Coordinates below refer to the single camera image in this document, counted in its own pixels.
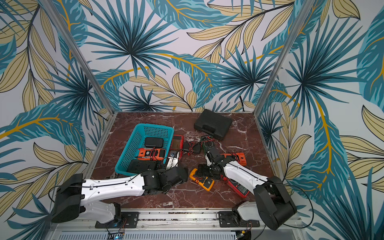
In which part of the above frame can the yellow multimeter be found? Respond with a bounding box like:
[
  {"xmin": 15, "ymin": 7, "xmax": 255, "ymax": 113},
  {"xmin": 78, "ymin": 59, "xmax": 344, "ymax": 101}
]
[{"xmin": 189, "ymin": 168, "xmax": 215, "ymax": 192}]

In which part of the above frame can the orange black multimeter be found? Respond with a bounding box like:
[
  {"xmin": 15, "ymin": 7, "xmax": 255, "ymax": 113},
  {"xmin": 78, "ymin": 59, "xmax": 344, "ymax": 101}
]
[{"xmin": 137, "ymin": 148, "xmax": 166, "ymax": 161}]

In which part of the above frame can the black green multimeter face down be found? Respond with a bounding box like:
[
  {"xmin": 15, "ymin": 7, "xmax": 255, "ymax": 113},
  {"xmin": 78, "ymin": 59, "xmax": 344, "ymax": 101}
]
[{"xmin": 127, "ymin": 159, "xmax": 163, "ymax": 174}]

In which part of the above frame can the small black case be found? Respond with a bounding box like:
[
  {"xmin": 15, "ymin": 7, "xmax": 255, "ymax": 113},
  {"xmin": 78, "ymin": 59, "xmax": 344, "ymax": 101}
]
[{"xmin": 144, "ymin": 137, "xmax": 164, "ymax": 148}]

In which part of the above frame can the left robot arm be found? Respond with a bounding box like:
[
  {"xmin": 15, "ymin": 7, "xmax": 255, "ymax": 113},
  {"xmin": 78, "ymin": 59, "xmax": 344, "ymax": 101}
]
[{"xmin": 51, "ymin": 166, "xmax": 189, "ymax": 224}]

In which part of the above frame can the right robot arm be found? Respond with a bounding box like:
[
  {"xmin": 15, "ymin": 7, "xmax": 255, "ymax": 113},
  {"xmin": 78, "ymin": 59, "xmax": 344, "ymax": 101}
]
[{"xmin": 205, "ymin": 147, "xmax": 297, "ymax": 231}]

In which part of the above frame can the green multimeter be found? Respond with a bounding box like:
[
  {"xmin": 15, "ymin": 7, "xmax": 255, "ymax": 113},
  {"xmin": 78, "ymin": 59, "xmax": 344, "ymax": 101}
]
[{"xmin": 200, "ymin": 135, "xmax": 216, "ymax": 153}]

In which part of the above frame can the red multimeter face down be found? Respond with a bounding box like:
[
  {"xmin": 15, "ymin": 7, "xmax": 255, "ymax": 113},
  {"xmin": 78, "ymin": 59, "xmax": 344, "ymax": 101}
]
[{"xmin": 170, "ymin": 135, "xmax": 184, "ymax": 158}]

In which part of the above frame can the teal plastic basket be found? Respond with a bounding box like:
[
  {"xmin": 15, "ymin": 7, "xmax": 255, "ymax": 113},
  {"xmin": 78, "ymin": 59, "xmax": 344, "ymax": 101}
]
[{"xmin": 115, "ymin": 124, "xmax": 174, "ymax": 177}]

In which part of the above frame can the small orange clamp meter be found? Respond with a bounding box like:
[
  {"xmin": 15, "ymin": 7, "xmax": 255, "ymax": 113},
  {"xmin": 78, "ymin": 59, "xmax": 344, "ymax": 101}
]
[{"xmin": 222, "ymin": 153, "xmax": 247, "ymax": 166}]

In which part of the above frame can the black plastic tool case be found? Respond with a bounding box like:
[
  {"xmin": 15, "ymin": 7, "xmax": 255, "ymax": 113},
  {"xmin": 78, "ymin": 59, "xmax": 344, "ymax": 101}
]
[{"xmin": 194, "ymin": 110, "xmax": 233, "ymax": 141}]

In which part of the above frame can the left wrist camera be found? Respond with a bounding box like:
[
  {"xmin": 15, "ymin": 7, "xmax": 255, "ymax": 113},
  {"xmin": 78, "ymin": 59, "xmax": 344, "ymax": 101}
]
[{"xmin": 166, "ymin": 151, "xmax": 180, "ymax": 170}]

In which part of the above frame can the aluminium front rail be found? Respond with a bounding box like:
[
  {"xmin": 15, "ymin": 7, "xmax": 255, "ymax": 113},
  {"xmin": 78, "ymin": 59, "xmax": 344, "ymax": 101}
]
[{"xmin": 51, "ymin": 208, "xmax": 304, "ymax": 232}]

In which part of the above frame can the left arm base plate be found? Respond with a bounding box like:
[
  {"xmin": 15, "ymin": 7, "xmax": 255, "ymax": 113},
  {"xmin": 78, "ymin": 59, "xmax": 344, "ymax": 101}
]
[{"xmin": 95, "ymin": 212, "xmax": 139, "ymax": 229}]

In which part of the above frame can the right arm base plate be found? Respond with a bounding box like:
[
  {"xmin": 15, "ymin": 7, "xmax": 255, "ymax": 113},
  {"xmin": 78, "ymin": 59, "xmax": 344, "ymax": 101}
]
[{"xmin": 216, "ymin": 211, "xmax": 260, "ymax": 229}]

